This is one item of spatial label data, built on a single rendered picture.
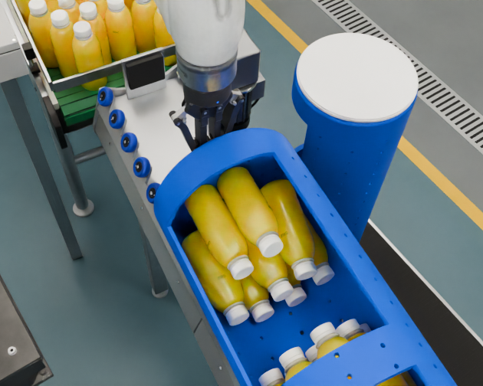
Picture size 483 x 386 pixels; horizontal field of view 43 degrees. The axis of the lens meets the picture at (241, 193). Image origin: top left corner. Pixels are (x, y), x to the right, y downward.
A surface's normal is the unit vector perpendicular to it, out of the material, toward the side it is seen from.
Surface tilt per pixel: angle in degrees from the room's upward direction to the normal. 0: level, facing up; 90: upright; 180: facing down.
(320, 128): 90
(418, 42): 0
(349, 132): 90
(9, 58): 90
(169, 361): 0
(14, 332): 1
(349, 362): 9
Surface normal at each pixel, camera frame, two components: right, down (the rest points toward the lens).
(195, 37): -0.23, 0.82
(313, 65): 0.04, -0.56
